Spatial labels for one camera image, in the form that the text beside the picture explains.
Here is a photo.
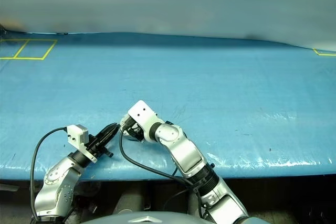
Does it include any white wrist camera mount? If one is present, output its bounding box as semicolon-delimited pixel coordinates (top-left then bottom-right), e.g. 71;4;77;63
66;124;98;163
127;100;159;142

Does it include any yellow tape double square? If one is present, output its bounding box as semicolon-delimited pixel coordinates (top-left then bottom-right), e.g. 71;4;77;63
0;39;58;60

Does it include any blue table cover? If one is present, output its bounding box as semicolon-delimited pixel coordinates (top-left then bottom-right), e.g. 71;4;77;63
0;31;336;182

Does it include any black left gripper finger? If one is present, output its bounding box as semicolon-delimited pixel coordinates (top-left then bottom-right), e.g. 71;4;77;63
98;122;119;141
100;126;119;147

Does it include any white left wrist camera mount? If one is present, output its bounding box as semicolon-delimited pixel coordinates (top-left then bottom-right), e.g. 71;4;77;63
66;124;98;163

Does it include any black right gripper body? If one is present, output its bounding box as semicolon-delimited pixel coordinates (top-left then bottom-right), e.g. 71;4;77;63
128;122;145;142

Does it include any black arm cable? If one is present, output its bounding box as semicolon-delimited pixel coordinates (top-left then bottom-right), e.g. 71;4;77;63
119;128;208;221
29;127;68;222

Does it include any grey robot torso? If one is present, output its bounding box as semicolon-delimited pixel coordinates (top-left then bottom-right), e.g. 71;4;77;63
89;215;211;224

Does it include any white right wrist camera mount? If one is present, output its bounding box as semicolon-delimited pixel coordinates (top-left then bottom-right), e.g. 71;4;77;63
127;100;159;142

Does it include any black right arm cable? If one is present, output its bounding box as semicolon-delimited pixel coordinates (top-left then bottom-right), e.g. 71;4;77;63
119;128;208;221

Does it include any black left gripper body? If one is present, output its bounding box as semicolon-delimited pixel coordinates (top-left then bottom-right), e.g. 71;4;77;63
88;134;114;158

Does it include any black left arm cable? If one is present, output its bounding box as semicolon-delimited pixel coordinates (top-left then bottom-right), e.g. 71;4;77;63
29;127;68;222

